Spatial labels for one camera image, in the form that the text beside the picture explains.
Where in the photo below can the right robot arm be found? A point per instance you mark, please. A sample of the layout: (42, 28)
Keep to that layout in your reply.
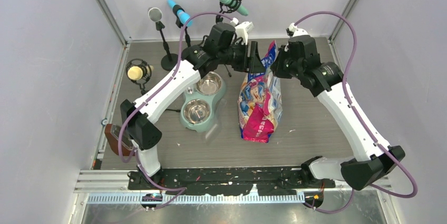
(372, 154)

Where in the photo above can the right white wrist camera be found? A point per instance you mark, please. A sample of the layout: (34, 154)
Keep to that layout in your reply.
(292, 31)

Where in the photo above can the green double pet bowl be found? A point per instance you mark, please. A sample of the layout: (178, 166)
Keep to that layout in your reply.
(201, 99)

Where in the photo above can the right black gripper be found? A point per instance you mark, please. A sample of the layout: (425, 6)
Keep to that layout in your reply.
(277, 67)

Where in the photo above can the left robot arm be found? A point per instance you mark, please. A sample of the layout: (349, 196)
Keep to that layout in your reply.
(226, 44)

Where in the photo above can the blue microphone on stand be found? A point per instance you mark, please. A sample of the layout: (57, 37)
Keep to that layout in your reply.
(181, 18)

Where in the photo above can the colourful cat food bag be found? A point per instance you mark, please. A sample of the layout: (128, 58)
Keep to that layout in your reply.
(260, 101)

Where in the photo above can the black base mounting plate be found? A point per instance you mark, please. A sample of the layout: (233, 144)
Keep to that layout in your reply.
(269, 181)

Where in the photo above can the brown metronome box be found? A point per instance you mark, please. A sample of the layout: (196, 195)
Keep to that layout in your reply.
(111, 133)

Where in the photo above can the green microphone on tripod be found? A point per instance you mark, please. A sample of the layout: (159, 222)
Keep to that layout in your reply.
(230, 6)

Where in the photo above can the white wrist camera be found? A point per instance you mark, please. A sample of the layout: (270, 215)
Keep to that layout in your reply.
(292, 31)
(242, 29)

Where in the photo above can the yellow microphone on tripod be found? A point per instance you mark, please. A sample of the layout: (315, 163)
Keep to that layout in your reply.
(139, 72)

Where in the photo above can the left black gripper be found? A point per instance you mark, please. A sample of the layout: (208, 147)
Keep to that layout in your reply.
(252, 64)

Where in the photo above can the silver round microphone stand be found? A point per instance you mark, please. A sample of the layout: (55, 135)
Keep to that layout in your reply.
(169, 61)

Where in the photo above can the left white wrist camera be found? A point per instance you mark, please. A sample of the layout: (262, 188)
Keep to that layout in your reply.
(242, 29)

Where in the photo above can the clear plastic scoop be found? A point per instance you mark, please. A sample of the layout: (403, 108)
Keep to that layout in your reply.
(216, 126)

